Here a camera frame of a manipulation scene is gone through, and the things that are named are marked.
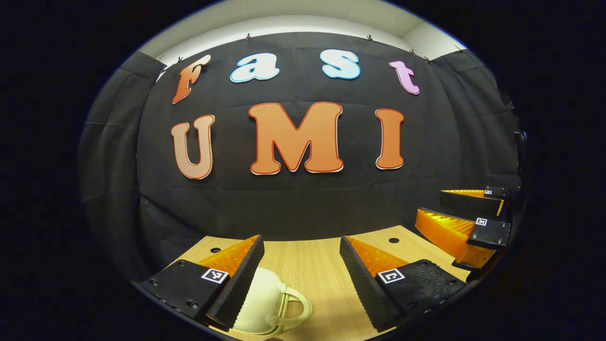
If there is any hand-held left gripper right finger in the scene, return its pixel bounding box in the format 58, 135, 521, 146
339, 235, 472, 333

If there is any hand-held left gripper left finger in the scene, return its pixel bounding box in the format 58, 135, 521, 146
139, 234, 266, 332

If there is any black backdrop cloth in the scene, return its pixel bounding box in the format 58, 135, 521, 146
78, 32, 524, 280

